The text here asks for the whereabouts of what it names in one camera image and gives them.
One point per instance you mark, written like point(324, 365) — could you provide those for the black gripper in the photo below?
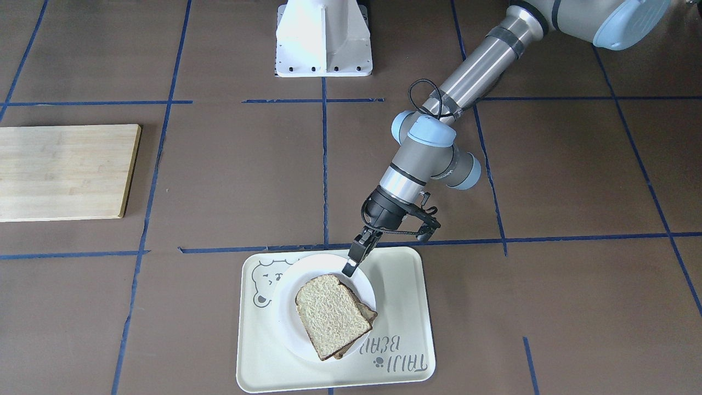
point(383, 212)

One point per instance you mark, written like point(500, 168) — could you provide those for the bread slice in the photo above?
point(329, 315)

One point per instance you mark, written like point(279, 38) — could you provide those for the white round plate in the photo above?
point(287, 323)

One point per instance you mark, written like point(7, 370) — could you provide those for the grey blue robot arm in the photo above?
point(427, 140)

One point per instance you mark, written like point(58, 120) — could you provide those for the bottom toast slice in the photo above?
point(368, 314)

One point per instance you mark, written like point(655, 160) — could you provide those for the cream bear tray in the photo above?
point(399, 348)

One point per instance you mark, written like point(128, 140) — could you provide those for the wooden cutting board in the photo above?
point(68, 172)

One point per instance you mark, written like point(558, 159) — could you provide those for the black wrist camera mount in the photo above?
point(427, 216)

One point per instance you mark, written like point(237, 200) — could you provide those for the white pedestal column base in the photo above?
point(323, 39)

